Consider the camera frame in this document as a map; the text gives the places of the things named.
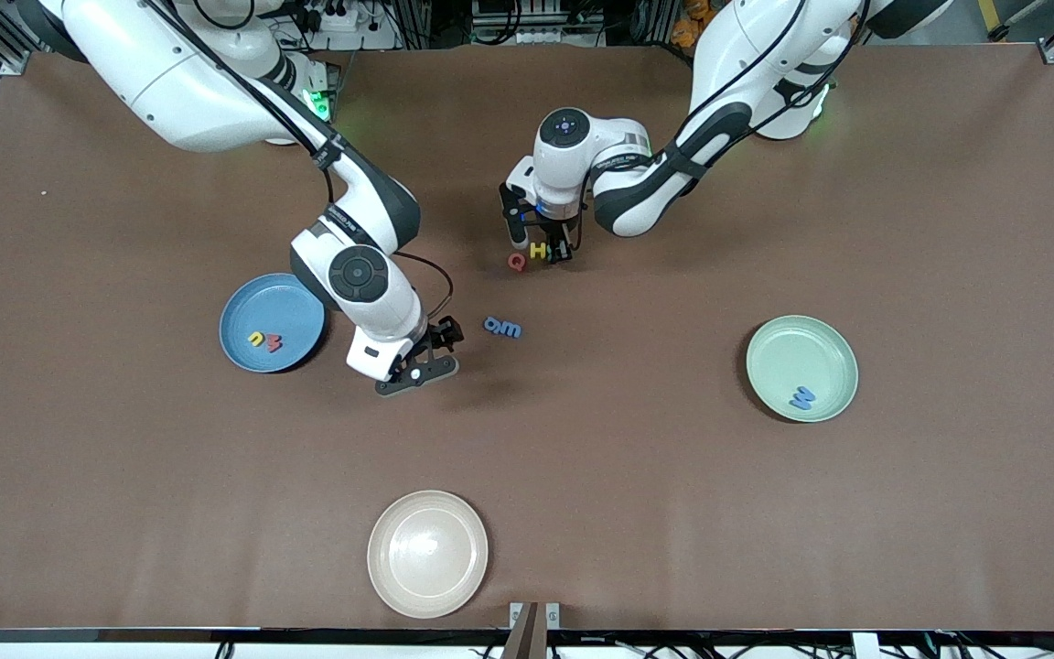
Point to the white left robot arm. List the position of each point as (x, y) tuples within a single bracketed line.
[(756, 46)]

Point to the background equipment rack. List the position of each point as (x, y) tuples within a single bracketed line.
[(536, 37)]

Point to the dark slanted mounting post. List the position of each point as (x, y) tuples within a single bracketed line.
[(527, 636)]

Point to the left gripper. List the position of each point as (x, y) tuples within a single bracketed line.
[(560, 234)]

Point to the beige round plate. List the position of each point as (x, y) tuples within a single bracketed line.
[(426, 554)]

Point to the red foam letter Q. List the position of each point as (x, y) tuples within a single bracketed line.
[(510, 262)]

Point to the light blue foam lowercase letter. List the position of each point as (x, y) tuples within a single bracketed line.
[(498, 328)]

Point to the blue round plate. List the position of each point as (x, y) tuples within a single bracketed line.
[(262, 307)]

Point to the red foam lowercase letter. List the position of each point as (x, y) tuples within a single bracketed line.
[(274, 345)]

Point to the pale green round plate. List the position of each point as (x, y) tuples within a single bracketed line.
[(774, 366)]

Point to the small silver metal bracket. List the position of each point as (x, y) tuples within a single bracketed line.
[(516, 615), (553, 618)]

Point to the pile of orange packets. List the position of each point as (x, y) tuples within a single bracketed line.
[(684, 23)]

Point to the white power strip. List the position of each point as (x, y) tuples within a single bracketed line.
[(353, 37)]

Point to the blue foam lowercase m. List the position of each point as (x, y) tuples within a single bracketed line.
[(511, 329)]

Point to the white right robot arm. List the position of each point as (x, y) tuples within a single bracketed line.
[(179, 82)]

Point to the blue foam capital W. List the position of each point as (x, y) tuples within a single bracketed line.
[(801, 399)]

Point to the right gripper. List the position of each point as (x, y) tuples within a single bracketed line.
[(436, 337)]

